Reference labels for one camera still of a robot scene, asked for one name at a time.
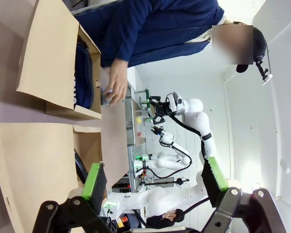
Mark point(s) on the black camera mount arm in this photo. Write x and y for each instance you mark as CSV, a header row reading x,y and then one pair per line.
x,y
263,70

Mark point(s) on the small red object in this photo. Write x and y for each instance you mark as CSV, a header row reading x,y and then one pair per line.
x,y
139,133

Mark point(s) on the grey clear plastic item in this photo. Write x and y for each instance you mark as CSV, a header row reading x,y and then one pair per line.
x,y
104,100

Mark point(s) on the person bare hand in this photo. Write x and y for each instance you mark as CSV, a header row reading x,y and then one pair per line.
x,y
118,80

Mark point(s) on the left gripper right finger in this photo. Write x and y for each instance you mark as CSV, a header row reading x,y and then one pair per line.
x,y
213,179

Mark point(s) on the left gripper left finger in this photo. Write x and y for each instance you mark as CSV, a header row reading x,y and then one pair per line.
x,y
93,184

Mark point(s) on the person forearm blue sleeve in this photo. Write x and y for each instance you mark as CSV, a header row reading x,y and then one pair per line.
x,y
126,41

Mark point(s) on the background person dark clothes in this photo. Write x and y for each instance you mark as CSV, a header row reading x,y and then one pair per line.
x,y
160,221

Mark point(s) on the aluminium frame rack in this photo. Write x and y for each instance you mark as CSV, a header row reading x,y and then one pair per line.
x,y
135,170

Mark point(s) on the red yellow emergency stop button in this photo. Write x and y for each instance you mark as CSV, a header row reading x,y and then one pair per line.
x,y
121,222

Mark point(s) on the yellow ball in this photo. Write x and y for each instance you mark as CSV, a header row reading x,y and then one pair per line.
x,y
138,119

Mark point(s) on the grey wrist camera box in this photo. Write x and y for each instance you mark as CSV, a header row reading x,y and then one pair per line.
x,y
177,99

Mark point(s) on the person torso blue jacket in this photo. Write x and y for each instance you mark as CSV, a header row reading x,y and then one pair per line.
x,y
172,24

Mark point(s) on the person head dark hair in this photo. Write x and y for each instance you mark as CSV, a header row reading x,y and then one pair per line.
x,y
258,43

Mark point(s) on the small white background robot arm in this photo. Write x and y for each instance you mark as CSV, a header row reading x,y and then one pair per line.
x,y
169,163

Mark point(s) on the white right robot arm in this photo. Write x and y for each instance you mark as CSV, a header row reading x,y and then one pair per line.
x,y
201,121

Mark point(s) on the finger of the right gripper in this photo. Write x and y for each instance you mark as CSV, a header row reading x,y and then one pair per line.
x,y
155,100
158,120

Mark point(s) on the background robot black gripper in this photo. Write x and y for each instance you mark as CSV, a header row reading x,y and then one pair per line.
x,y
158,130

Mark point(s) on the large open cardboard box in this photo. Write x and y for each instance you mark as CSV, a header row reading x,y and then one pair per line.
x,y
38,170

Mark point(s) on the navy blue zipper pouch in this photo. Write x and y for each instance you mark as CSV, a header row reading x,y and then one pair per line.
x,y
83,72

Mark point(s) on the grey background workbench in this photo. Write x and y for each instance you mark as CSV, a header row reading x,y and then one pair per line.
x,y
131,116

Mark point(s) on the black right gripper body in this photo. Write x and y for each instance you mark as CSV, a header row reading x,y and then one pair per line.
x,y
165,108

